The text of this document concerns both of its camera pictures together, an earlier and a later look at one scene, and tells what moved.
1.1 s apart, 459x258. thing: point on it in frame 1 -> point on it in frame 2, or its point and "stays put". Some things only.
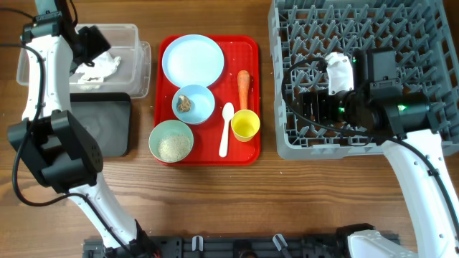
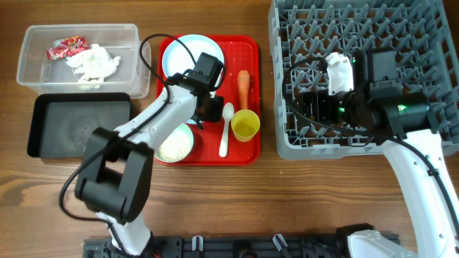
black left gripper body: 92,44 -> 214,112
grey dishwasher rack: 419,31 stays put
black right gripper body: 313,107 stays put
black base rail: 228,246 stays put
